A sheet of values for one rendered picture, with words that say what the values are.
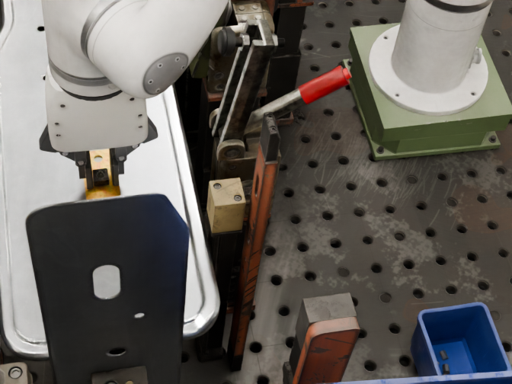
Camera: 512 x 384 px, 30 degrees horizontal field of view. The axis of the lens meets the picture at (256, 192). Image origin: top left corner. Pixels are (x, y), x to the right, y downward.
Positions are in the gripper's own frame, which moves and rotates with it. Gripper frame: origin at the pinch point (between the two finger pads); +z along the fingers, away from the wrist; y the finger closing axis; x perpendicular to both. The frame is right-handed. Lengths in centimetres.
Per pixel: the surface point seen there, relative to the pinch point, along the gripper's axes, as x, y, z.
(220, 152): 2.7, -12.7, -3.5
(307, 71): -41, -38, 33
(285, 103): 0.4, -19.9, -7.9
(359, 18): -52, -50, 33
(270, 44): 1.7, -16.9, -18.4
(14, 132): -8.4, 9.1, 2.8
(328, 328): 31.7, -15.2, -16.7
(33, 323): 16.7, 8.7, 2.9
